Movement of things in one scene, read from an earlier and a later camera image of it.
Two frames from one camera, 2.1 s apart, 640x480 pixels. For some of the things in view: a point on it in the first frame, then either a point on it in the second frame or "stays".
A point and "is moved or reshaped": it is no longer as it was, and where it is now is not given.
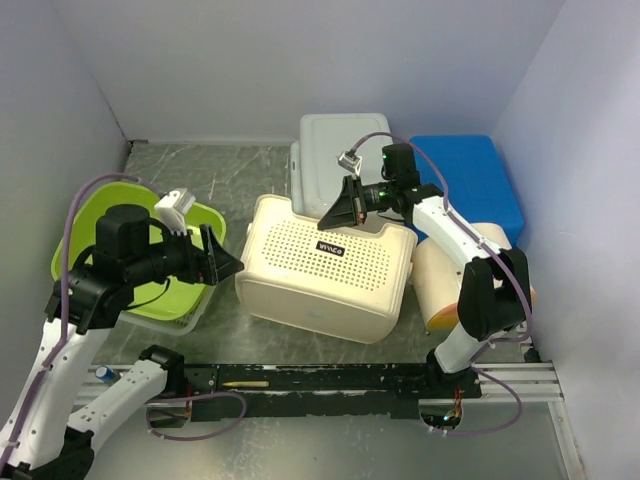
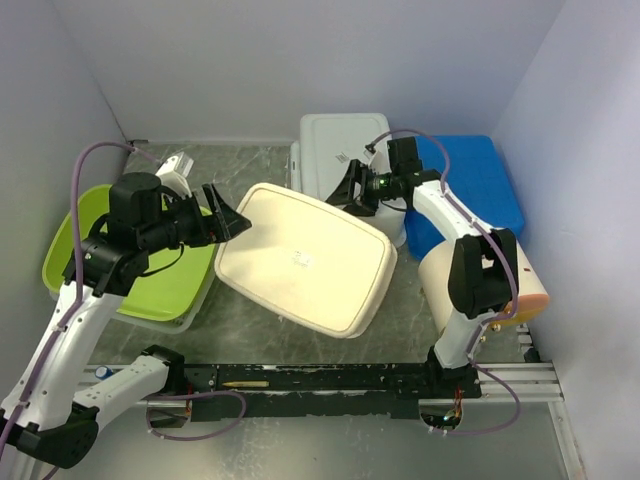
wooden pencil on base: x=247 y=384 stays
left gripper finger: x=219 y=262 to x=229 y=221
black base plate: x=225 y=392 stays
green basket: x=164 y=300 stays
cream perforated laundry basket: x=351 y=281 is moved or reshaped
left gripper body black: x=177 y=255 to x=185 y=222
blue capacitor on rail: x=107 y=374 stays
